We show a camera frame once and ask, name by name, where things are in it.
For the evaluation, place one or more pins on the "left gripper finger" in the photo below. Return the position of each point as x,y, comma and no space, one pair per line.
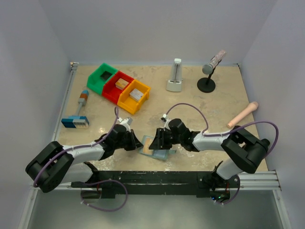
134,138
137,146

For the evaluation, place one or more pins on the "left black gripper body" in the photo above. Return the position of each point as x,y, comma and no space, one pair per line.
130,140

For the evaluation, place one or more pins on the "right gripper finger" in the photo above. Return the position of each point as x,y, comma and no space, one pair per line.
164,145
157,141

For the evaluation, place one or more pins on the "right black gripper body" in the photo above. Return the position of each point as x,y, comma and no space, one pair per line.
163,137

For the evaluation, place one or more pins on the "green card holder wallet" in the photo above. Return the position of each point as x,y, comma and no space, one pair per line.
157,154

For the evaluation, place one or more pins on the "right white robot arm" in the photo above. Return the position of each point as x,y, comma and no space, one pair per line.
245,150

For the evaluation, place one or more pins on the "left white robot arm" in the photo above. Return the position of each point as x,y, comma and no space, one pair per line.
49,168

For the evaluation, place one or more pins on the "card stack in yellow bin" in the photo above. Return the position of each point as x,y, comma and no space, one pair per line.
136,95

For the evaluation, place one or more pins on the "card stack in red bin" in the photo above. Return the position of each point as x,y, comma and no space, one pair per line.
121,83

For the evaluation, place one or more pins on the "yellow plastic bin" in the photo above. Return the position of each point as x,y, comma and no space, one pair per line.
127,103

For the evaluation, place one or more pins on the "toy block hammer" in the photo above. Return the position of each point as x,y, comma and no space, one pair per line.
77,121

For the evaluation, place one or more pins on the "red plastic bin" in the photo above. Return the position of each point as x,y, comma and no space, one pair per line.
110,90

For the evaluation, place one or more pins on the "white metronome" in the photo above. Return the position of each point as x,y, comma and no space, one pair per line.
174,84

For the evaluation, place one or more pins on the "black item in green bin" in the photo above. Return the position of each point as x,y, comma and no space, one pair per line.
105,75

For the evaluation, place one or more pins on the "green plastic bin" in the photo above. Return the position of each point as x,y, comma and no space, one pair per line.
98,79

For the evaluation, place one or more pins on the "black microphone stand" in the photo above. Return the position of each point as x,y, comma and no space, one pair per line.
206,84

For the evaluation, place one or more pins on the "grey glitter microphone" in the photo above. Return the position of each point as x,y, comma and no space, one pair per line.
213,62

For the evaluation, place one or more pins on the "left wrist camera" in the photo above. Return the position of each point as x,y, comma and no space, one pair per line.
126,122

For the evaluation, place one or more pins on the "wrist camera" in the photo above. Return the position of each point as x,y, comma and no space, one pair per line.
126,122
165,118

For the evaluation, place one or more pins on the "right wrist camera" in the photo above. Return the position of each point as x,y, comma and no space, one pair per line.
165,118

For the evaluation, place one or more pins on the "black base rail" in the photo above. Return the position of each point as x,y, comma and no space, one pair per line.
192,183

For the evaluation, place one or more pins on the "aluminium frame rail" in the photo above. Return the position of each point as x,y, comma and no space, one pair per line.
32,194

